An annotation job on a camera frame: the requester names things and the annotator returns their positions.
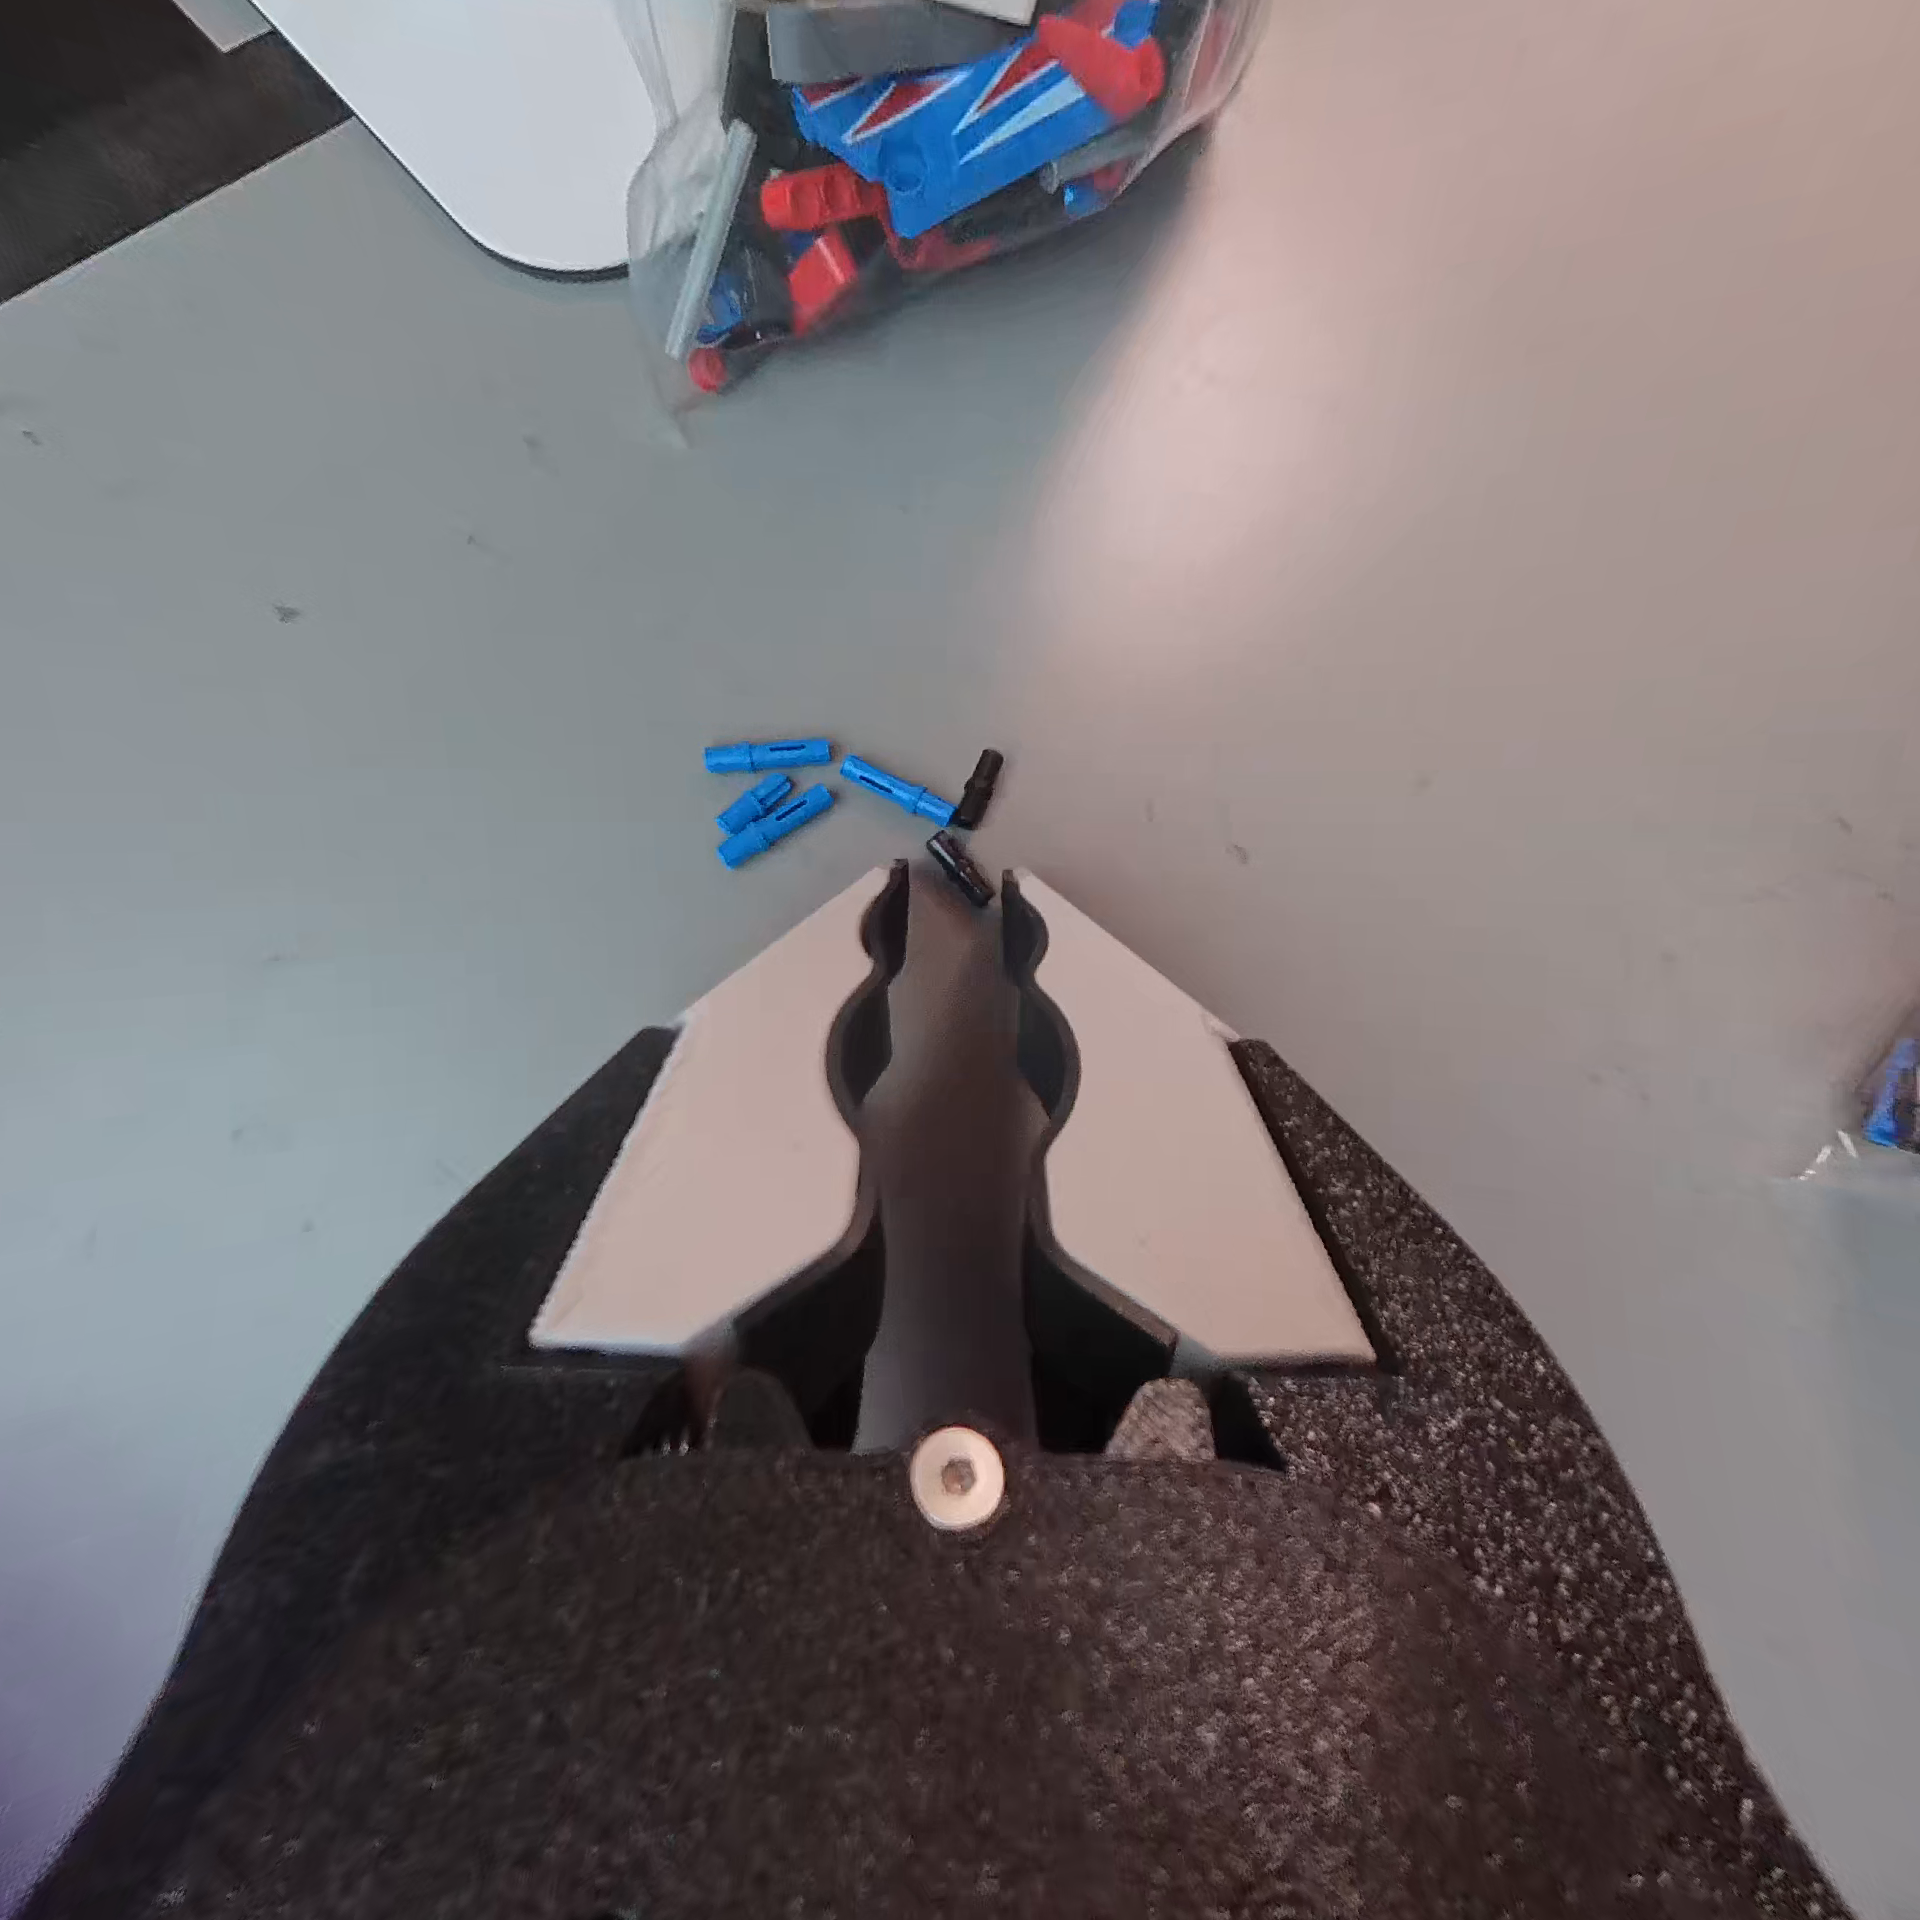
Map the pile of small toy pins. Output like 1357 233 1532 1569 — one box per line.
702 737 1008 910

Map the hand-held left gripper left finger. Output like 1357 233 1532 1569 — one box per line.
528 860 914 1452

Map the large bag of toy bricks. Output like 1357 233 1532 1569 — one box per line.
623 0 1272 442

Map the small clear plastic bag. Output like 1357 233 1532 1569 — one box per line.
1782 1032 1920 1192

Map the white monitor stand base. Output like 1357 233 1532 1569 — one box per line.
244 0 680 278

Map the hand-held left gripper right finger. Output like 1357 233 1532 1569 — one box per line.
999 867 1379 1453

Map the grey desk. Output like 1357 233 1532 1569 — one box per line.
0 0 1920 1892

